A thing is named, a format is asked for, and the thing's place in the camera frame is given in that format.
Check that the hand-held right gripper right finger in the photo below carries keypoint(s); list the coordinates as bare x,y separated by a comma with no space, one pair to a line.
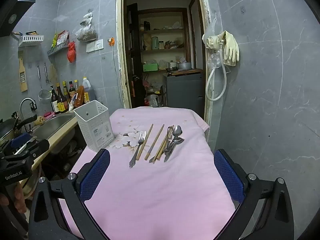
228,175

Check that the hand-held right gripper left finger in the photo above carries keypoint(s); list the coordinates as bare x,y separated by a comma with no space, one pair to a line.
96,172

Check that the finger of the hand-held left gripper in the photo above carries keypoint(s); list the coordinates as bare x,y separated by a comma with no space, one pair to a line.
37,146
20,138

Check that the white perforated utensil holder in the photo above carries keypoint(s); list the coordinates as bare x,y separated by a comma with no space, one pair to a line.
92,127

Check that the wooden chopstick purple band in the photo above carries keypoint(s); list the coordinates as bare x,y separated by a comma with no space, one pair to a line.
155,140

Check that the person's left hand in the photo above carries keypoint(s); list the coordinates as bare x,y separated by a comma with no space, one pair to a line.
20,200

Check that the black pan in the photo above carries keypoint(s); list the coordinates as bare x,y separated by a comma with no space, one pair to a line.
25,121

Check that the steel sink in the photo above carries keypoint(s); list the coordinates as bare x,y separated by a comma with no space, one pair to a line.
55,123

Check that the pink soap dish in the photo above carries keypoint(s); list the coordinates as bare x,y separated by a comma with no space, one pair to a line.
49,114

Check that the metal faucet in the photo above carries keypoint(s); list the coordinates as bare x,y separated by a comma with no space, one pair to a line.
23,102

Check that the metal fork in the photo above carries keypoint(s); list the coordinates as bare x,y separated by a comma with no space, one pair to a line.
137,150

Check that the dark pump bottle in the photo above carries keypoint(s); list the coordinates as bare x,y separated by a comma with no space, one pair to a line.
53,101

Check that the metal strainer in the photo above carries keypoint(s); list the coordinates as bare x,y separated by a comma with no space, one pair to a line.
45,96

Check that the dark sauce bottle yellow label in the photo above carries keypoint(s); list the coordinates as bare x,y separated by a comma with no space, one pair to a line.
60,100

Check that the yellow cap sauce bottle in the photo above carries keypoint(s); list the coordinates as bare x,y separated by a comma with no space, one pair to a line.
66,92

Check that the wooden grater board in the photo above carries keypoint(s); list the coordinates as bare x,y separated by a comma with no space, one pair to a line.
23,77

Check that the pink floral cloth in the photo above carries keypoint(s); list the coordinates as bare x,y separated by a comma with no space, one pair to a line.
155,192

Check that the orange seasoning packet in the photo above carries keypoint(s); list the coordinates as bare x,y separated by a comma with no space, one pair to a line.
80,96

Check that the small dark sauce bottle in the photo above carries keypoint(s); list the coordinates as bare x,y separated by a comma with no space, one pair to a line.
72,88

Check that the cooking oil jug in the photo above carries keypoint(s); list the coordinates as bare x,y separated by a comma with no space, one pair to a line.
88,87

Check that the orange door sticker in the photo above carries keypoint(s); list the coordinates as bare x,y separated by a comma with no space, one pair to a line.
132,90

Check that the white plastic bag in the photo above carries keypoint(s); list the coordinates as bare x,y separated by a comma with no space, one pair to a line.
152,101

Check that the grey cabinet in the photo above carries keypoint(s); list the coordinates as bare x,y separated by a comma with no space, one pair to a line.
185,90

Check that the red plastic bag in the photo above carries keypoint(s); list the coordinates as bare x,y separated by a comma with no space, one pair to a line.
71,53

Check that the yellow seasoning packet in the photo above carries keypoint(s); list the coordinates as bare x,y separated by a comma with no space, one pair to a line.
54,41

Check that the red seasoning packet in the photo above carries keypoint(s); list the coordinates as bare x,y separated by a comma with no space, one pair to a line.
62,38

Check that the green box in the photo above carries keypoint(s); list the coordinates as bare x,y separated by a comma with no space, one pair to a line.
150,67

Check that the metal pot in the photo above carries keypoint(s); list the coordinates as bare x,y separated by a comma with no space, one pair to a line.
183,65

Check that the hanging clear bag dried goods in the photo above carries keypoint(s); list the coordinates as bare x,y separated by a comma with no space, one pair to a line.
86,33

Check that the black range hood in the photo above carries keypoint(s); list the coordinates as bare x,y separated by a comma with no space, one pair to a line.
15,15

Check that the cream rubber gloves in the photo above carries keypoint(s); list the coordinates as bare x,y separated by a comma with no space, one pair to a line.
231,47

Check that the orange plug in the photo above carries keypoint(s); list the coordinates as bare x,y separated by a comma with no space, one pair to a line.
111,41

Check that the dark wooden door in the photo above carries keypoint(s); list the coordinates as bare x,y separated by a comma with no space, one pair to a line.
132,42

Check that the green jar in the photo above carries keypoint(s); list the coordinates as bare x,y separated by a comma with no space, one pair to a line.
154,43

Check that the wooden shelf unit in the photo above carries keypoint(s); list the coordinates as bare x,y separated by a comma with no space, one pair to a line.
162,31

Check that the metal wall shelf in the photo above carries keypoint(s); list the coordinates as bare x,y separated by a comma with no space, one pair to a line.
57,49

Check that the white plastic wall rack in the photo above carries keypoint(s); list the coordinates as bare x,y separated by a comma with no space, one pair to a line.
31,39

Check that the white wall socket panel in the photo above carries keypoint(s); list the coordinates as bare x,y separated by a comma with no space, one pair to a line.
95,45

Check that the beige door frame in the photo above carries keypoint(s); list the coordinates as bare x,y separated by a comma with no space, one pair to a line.
120,55

